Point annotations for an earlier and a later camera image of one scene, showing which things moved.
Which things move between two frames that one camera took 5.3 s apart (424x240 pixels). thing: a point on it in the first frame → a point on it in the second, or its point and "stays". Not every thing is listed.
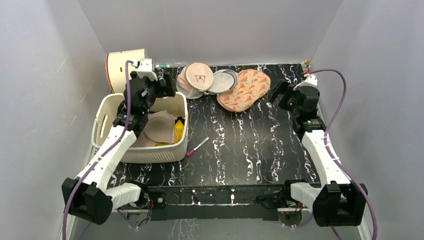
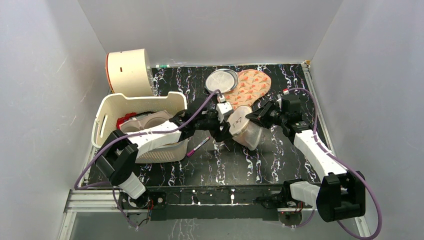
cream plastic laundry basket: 104,108 stays
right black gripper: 285,94 → 263,114
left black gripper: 167,91 → 220,136
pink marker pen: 189,153 stays
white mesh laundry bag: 194,79 → 244,131
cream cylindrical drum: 115,67 stays
